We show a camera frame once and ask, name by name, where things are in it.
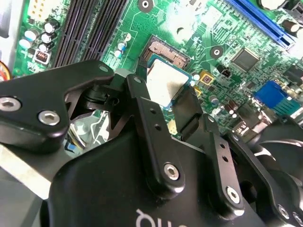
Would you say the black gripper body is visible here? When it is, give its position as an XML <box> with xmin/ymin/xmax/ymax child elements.
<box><xmin>47</xmin><ymin>131</ymin><xmax>268</xmax><ymax>227</ymax></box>

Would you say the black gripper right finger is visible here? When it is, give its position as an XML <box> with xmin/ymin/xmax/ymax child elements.
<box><xmin>171</xmin><ymin>86</ymin><xmax>303</xmax><ymax>227</ymax></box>

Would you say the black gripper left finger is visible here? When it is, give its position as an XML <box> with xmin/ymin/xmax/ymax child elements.
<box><xmin>0</xmin><ymin>60</ymin><xmax>185</xmax><ymax>199</ymax></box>

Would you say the silver CPU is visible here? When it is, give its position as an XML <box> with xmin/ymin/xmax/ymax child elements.
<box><xmin>144</xmin><ymin>53</ymin><xmax>193</xmax><ymax>112</ymax></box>

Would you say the metal socket cover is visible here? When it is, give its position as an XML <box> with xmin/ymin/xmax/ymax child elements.
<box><xmin>67</xmin><ymin>109</ymin><xmax>112</xmax><ymax>152</ymax></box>

